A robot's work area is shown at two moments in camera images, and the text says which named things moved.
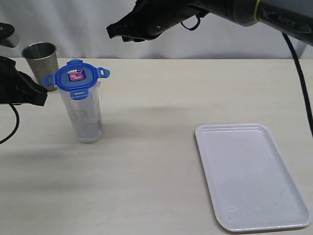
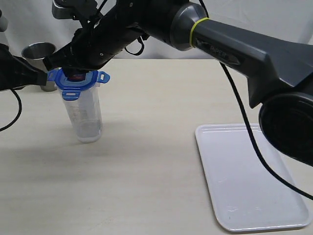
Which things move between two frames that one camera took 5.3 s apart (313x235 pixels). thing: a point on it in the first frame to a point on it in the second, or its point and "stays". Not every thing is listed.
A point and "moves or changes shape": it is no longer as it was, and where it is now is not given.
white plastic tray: [251, 184] stays
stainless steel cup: [41, 58] stays
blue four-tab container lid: [77, 77] moves or changes shape
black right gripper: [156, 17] to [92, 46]
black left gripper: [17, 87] to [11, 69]
